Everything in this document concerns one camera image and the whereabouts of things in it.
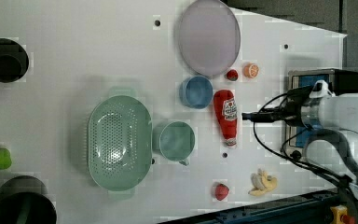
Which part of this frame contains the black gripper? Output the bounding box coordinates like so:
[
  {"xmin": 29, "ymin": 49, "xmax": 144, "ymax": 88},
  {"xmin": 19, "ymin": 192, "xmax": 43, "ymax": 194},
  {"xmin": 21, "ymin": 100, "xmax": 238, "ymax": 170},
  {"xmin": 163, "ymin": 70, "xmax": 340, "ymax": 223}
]
[{"xmin": 241, "ymin": 86, "xmax": 312, "ymax": 126}]

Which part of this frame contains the red plush ketchup bottle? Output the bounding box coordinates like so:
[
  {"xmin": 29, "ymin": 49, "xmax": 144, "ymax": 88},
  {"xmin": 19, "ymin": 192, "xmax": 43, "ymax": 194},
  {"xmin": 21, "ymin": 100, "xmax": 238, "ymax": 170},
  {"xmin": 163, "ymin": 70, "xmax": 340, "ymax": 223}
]
[{"xmin": 213, "ymin": 90, "xmax": 238, "ymax": 147}]

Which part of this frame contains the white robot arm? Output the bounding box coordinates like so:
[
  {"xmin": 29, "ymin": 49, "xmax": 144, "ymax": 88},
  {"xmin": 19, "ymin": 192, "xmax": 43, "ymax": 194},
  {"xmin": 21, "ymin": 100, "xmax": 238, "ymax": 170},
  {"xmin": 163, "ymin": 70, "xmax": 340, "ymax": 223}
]
[{"xmin": 241, "ymin": 80, "xmax": 358, "ymax": 185}]

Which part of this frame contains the green oval strainer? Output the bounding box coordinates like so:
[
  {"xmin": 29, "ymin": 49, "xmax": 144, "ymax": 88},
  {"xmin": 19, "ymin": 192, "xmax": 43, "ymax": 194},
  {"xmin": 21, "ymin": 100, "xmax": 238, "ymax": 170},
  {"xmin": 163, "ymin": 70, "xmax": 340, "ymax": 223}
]
[{"xmin": 88, "ymin": 88, "xmax": 152, "ymax": 192}]

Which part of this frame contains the toy orange half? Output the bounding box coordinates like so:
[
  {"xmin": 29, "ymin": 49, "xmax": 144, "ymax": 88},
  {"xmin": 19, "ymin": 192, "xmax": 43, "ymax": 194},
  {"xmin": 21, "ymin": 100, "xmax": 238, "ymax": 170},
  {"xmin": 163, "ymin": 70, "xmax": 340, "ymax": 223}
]
[{"xmin": 243, "ymin": 63, "xmax": 259, "ymax": 78}]

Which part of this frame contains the small red toy fruit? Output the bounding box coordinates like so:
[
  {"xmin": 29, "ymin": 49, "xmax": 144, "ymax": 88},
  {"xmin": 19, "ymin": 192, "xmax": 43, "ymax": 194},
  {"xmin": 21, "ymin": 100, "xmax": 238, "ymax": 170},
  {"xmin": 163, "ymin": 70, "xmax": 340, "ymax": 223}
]
[{"xmin": 226, "ymin": 69, "xmax": 239, "ymax": 81}]

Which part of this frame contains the blue bowl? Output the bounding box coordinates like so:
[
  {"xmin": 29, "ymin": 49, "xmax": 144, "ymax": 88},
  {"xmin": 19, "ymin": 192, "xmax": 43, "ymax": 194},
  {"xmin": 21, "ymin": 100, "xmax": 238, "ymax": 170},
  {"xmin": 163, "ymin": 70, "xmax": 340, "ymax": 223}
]
[{"xmin": 179, "ymin": 76, "xmax": 213, "ymax": 109}]

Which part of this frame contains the toy strawberry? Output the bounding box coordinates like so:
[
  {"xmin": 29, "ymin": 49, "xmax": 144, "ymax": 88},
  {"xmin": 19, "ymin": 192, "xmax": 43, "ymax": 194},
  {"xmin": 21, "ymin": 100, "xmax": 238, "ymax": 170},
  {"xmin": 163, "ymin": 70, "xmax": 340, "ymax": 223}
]
[{"xmin": 214, "ymin": 184, "xmax": 229, "ymax": 201}]

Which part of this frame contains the green mug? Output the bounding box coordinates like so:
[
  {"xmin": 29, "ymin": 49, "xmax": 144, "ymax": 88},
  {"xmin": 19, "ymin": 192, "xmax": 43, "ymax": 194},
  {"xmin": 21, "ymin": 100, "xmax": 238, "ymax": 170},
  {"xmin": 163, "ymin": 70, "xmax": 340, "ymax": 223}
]
[{"xmin": 152, "ymin": 121, "xmax": 196, "ymax": 166}]

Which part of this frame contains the lilac round plate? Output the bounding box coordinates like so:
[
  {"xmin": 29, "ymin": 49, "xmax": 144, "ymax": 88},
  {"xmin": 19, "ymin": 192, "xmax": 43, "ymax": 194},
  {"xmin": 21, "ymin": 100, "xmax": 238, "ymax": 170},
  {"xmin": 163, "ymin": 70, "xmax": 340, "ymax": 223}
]
[{"xmin": 177, "ymin": 0, "xmax": 241, "ymax": 77}]

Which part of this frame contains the red emergency stop button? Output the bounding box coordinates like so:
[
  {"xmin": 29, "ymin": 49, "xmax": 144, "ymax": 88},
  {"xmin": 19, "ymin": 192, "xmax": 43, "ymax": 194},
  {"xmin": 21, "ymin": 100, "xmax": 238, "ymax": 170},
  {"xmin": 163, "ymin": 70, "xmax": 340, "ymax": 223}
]
[{"xmin": 330, "ymin": 205, "xmax": 356, "ymax": 224}]

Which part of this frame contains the black round holder lower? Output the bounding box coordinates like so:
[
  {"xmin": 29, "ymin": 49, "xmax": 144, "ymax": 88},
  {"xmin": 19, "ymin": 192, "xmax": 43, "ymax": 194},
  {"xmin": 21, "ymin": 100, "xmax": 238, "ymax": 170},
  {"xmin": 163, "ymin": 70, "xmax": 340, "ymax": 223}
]
[{"xmin": 0, "ymin": 175, "xmax": 58, "ymax": 224}]

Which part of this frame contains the black round holder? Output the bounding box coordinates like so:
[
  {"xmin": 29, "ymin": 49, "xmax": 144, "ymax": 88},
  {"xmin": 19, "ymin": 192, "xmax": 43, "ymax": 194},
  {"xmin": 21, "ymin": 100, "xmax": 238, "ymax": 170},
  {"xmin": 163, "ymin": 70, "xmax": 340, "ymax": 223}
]
[
  {"xmin": 0, "ymin": 38, "xmax": 30, "ymax": 83},
  {"xmin": 0, "ymin": 175, "xmax": 58, "ymax": 224}
]

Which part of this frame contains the black round holder upper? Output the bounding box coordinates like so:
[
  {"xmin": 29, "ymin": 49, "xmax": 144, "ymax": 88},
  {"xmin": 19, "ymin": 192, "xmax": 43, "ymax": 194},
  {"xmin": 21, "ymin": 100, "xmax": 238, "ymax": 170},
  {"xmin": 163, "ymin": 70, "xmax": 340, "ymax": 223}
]
[{"xmin": 0, "ymin": 38, "xmax": 30, "ymax": 83}]

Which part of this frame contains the green toy pepper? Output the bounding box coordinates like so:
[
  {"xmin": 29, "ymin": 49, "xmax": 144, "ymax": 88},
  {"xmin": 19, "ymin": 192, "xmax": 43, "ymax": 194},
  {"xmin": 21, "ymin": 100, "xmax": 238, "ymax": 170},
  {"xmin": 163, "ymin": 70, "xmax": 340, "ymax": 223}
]
[{"xmin": 0, "ymin": 148, "xmax": 12, "ymax": 170}]

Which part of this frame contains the blue metal frame rail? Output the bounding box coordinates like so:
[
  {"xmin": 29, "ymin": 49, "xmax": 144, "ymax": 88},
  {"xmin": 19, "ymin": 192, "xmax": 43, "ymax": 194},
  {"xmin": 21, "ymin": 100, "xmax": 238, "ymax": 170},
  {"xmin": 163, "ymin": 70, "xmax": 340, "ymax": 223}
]
[{"xmin": 159, "ymin": 190, "xmax": 341, "ymax": 224}]

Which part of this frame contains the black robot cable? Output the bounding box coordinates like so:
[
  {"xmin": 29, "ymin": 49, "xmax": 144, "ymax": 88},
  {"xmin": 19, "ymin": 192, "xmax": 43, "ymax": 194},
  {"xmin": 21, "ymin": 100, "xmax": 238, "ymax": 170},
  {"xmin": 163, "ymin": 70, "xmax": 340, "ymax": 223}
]
[{"xmin": 252, "ymin": 92, "xmax": 358, "ymax": 213}]

